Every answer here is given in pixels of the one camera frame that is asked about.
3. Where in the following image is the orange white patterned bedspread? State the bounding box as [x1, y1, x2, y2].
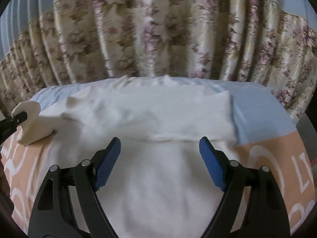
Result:
[0, 128, 314, 238]

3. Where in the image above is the floral and blue curtain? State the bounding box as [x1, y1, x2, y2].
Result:
[1, 0, 316, 122]

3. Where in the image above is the white knit sweater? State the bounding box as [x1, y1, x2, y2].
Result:
[27, 77, 236, 237]

